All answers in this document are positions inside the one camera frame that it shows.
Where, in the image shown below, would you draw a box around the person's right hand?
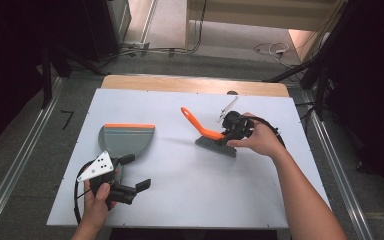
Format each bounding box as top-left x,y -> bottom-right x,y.
227,112 -> 288,159

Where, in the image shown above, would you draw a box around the grey floor cables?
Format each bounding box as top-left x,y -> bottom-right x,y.
106,0 -> 209,58

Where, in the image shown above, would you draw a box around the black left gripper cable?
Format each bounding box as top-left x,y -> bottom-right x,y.
73,159 -> 96,225

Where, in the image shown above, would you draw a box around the black cabinet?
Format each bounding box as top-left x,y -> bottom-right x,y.
79,0 -> 133,63

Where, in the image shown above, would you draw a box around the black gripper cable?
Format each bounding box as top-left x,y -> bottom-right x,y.
249,114 -> 286,148
73,159 -> 96,225

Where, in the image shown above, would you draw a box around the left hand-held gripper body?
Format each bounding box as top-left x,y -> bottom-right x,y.
76,150 -> 138,211

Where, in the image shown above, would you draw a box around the aluminium floor rail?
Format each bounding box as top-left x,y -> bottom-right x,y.
0,77 -> 64,240
299,89 -> 376,240

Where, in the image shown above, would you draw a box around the black stand post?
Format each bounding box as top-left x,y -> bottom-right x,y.
41,46 -> 53,110

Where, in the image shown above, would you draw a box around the light wooden shelf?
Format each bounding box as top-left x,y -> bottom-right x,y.
184,0 -> 348,33

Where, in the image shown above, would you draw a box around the grey dustpan with orange edge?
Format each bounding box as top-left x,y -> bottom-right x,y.
97,123 -> 156,178

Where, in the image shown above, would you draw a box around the black tripod stand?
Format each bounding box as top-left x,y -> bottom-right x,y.
262,33 -> 351,122

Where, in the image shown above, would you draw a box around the grey power strip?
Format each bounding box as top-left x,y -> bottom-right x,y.
131,41 -> 151,57

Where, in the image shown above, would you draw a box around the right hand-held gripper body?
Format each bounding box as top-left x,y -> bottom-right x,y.
216,95 -> 256,138

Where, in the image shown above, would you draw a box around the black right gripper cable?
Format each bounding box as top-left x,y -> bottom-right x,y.
249,114 -> 286,148

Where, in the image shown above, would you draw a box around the upright aluminium rail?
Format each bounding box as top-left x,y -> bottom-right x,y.
139,0 -> 160,44

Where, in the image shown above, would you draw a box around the dark curtain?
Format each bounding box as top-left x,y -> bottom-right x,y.
0,0 -> 49,158
326,0 -> 384,194

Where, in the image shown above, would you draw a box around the person's left hand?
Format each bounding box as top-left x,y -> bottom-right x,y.
80,181 -> 118,228

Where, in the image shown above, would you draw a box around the white cable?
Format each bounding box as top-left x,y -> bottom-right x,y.
253,41 -> 292,62

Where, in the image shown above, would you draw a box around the orange brush with grey bristles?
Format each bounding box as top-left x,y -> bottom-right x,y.
180,106 -> 238,159

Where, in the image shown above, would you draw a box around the white board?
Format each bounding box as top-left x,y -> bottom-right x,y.
46,88 -> 331,231

